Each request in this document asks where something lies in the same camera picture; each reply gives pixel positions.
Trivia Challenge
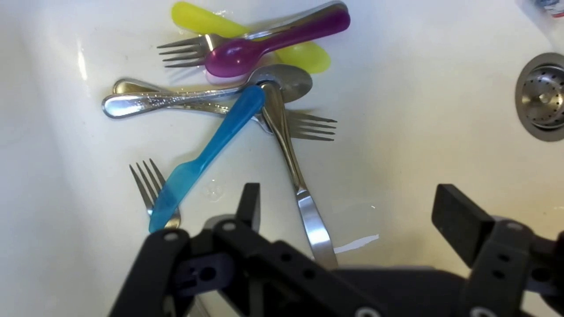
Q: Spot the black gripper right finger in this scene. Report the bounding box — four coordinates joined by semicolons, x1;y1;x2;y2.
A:
431;184;564;317

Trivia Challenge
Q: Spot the metal sink drain strainer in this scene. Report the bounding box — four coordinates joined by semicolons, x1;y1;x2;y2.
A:
515;51;564;145

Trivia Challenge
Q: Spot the purple plastic spoon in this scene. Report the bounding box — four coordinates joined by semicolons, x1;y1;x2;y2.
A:
202;4;353;81

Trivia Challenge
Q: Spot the metal spoon, ornate handle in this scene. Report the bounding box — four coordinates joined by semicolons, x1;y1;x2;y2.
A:
112;62;314;102

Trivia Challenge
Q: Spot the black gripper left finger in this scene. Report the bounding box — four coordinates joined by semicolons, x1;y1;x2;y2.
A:
108;182;385;317

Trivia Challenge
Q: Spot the yellow plastic spoon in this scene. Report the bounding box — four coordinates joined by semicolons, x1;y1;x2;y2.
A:
170;0;334;76

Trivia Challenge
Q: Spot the metal fork, ornate handle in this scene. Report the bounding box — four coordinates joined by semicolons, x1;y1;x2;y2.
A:
101;92;341;145

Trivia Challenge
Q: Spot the white ceramic sink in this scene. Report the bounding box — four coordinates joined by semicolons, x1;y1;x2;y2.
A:
0;0;564;317

